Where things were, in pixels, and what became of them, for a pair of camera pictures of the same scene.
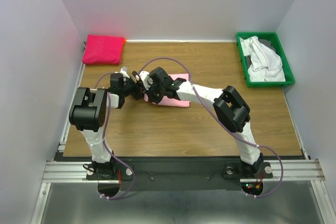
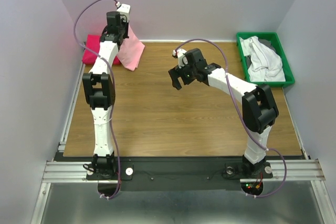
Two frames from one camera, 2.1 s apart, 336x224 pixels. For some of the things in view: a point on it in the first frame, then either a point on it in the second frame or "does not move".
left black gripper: (138, 87) -> (125, 24)
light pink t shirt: (167, 100) -> (130, 51)
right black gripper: (151, 98) -> (175, 73)
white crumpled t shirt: (265, 65) does not move
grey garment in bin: (267, 43) does not move
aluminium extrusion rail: (77, 172) does not move
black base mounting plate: (179, 173) does not move
